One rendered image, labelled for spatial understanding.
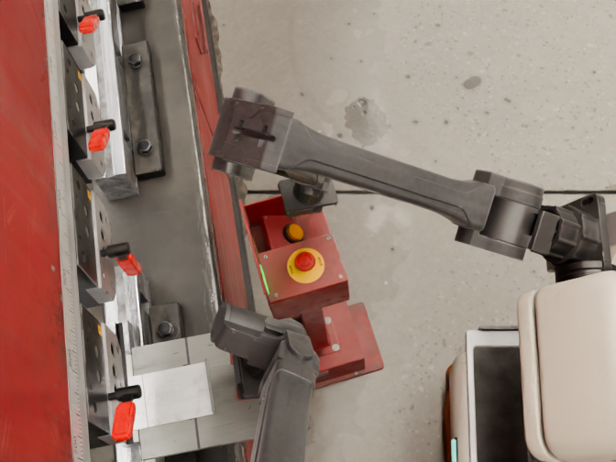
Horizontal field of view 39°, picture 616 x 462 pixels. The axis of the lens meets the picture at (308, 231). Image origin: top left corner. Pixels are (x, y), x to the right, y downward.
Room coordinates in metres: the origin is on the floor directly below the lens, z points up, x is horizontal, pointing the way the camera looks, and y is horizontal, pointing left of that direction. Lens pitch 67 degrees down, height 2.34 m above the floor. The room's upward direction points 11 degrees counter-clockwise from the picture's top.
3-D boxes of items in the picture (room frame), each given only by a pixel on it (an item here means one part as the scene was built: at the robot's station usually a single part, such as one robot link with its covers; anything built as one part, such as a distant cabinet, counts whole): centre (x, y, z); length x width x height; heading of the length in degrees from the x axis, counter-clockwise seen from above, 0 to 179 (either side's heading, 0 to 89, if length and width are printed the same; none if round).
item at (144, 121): (0.95, 0.27, 0.89); 0.30 x 0.05 x 0.03; 179
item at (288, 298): (0.65, 0.03, 0.75); 0.20 x 0.16 x 0.18; 5
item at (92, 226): (0.52, 0.33, 1.26); 0.15 x 0.09 x 0.17; 179
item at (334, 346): (0.65, 0.03, 0.13); 0.10 x 0.10 x 0.01; 5
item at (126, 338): (0.39, 0.33, 0.99); 0.20 x 0.03 x 0.03; 179
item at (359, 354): (0.65, 0.00, 0.06); 0.25 x 0.20 x 0.12; 95
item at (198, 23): (1.37, 0.16, 0.59); 0.15 x 0.02 x 0.07; 179
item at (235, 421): (0.35, 0.19, 1.00); 0.26 x 0.18 x 0.01; 89
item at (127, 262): (0.50, 0.27, 1.20); 0.04 x 0.02 x 0.10; 89
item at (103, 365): (0.32, 0.33, 1.26); 0.15 x 0.09 x 0.17; 179
